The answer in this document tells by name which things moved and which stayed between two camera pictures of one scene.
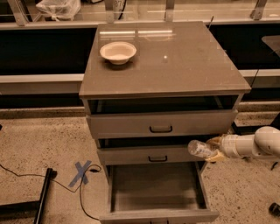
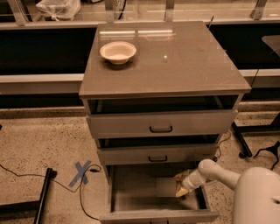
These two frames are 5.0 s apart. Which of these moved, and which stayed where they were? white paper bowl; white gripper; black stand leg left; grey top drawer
Moved: white gripper
Stayed: black stand leg left; white paper bowl; grey top drawer
